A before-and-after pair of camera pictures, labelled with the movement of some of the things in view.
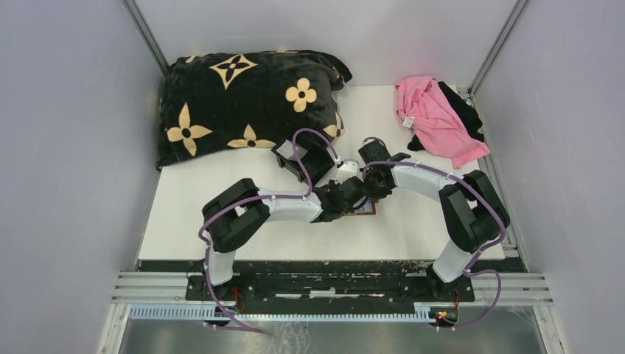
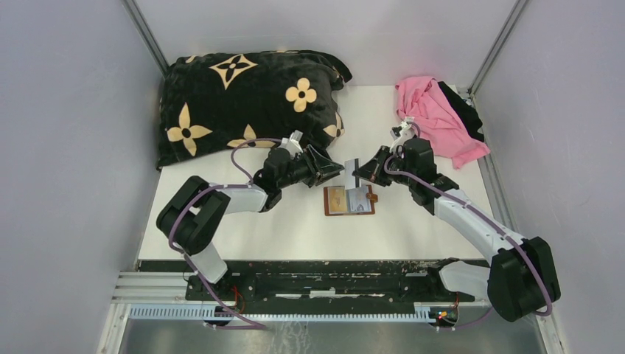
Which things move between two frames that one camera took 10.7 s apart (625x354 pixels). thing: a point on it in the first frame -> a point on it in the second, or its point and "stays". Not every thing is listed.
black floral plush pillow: (249, 100) stays
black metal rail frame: (330, 280) stays
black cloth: (469, 118) stays
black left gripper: (332, 184) -> (320, 169)
